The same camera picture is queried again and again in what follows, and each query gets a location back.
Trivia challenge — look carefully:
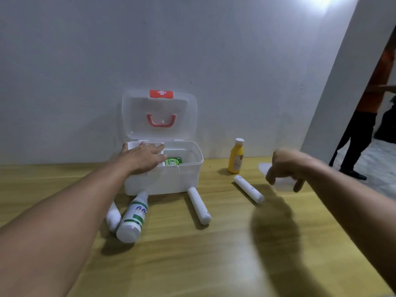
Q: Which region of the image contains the person's right hand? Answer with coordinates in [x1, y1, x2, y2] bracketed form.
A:
[265, 148, 314, 193]

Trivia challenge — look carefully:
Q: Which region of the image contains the person's left hand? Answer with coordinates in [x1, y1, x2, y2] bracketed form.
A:
[119, 142, 168, 176]

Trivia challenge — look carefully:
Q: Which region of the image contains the person's right forearm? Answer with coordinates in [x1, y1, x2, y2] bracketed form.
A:
[305, 158, 396, 292]

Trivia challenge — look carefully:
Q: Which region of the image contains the person's left forearm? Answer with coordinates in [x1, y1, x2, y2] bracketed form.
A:
[0, 153, 135, 297]

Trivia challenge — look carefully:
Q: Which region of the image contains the clear plastic packet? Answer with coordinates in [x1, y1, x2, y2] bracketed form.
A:
[258, 163, 298, 192]

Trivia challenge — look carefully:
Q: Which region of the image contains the white inner tray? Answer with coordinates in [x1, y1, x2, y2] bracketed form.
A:
[127, 141, 166, 167]

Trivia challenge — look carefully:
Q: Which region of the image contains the white first aid box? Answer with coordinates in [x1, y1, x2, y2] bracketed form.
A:
[121, 90, 204, 196]

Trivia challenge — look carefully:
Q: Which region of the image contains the white gauze roll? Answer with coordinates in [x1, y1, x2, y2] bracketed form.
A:
[105, 201, 122, 234]
[233, 175, 265, 205]
[187, 187, 212, 226]

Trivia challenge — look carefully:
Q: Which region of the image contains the white bottle with green label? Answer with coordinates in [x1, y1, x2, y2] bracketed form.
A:
[116, 190, 150, 244]

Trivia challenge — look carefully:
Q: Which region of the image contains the yellow bottle with white cap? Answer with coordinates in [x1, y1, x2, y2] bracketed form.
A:
[228, 138, 245, 174]

